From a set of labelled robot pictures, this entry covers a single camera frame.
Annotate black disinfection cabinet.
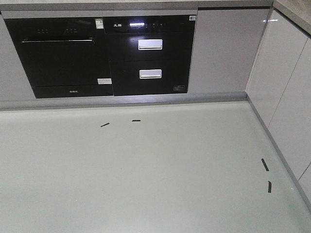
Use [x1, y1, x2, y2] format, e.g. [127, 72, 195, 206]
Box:
[104, 15, 196, 96]

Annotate grey cabinet door panel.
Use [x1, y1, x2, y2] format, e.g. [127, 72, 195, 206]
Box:
[188, 9, 269, 93]

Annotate black built-in dishwasher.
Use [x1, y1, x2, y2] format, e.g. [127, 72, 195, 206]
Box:
[5, 17, 113, 99]

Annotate grey side cabinet doors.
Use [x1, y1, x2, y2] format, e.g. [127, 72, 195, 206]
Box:
[246, 10, 311, 203]

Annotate black tape strip right lower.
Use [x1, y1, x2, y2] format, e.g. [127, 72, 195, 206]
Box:
[268, 181, 272, 193]

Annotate lower silver drawer handle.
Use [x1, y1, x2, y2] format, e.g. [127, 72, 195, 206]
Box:
[139, 69, 162, 79]

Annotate silver drawer handle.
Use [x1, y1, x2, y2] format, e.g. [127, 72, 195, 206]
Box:
[138, 39, 163, 50]
[139, 69, 162, 79]

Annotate upper silver drawer handle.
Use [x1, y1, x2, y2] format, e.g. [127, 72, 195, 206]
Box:
[138, 39, 163, 50]

